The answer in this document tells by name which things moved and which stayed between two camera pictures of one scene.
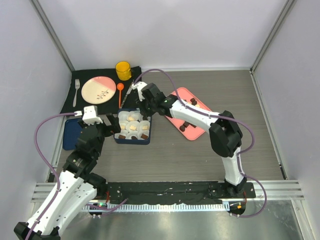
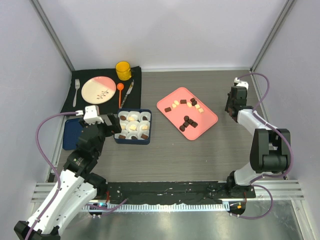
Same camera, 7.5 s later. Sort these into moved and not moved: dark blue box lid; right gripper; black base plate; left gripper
Moved: right gripper
Not moved: dark blue box lid; left gripper; black base plate
